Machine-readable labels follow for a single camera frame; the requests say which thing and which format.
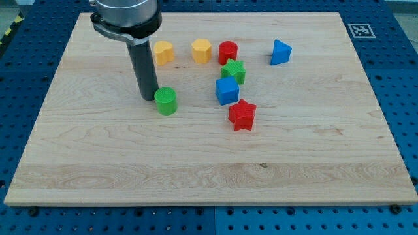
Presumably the green cylinder block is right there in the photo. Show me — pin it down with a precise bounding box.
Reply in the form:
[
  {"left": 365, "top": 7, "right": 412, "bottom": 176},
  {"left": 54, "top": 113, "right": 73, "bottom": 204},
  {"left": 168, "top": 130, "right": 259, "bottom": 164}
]
[{"left": 154, "top": 87, "right": 178, "bottom": 116}]

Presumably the red cylinder block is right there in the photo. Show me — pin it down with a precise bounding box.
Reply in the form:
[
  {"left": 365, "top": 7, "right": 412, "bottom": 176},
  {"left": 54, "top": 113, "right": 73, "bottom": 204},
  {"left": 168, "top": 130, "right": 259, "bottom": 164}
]
[{"left": 218, "top": 41, "right": 238, "bottom": 65}]

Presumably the blue cube block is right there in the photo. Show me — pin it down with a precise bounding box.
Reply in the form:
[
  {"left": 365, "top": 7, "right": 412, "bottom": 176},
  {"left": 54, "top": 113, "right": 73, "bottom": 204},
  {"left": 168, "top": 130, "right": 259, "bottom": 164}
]
[{"left": 215, "top": 76, "right": 240, "bottom": 106}]

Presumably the yellow heart block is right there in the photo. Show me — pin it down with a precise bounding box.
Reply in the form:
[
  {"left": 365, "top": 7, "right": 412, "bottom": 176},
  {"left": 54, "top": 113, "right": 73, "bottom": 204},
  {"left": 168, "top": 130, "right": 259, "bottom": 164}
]
[{"left": 153, "top": 41, "right": 175, "bottom": 66}]

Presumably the blue triangle block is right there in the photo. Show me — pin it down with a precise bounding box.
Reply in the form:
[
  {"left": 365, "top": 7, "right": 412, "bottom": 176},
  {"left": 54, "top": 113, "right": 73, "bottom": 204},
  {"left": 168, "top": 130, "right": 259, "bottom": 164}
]
[{"left": 270, "top": 39, "right": 292, "bottom": 65}]

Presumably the wooden board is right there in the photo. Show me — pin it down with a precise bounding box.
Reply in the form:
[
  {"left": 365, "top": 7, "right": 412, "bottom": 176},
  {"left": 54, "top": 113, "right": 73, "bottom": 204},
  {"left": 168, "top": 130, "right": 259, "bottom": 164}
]
[{"left": 5, "top": 12, "right": 417, "bottom": 207}]

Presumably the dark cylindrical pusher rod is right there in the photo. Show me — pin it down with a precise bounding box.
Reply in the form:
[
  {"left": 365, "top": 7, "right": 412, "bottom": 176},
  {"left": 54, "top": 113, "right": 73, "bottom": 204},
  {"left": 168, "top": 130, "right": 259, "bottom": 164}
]
[{"left": 127, "top": 41, "right": 159, "bottom": 101}]

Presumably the green star block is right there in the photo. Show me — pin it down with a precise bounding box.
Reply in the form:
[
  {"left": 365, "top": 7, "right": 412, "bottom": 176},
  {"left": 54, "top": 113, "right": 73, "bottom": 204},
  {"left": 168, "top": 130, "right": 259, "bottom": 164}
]
[{"left": 221, "top": 59, "right": 246, "bottom": 85}]

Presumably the yellow hexagon block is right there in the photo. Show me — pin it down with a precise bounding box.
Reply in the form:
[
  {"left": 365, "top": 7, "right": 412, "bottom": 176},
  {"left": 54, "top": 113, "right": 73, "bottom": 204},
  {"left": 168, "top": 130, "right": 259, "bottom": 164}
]
[{"left": 191, "top": 39, "right": 212, "bottom": 64}]

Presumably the red star block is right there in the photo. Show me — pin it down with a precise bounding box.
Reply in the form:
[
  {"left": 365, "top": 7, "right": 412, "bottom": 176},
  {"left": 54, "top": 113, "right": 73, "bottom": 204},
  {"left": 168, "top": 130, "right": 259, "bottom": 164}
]
[{"left": 228, "top": 99, "right": 257, "bottom": 131}]

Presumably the white fiducial marker tag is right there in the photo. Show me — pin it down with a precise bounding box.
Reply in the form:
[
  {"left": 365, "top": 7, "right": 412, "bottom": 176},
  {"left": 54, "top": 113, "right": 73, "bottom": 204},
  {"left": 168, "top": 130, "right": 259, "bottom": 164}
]
[{"left": 347, "top": 23, "right": 376, "bottom": 39}]

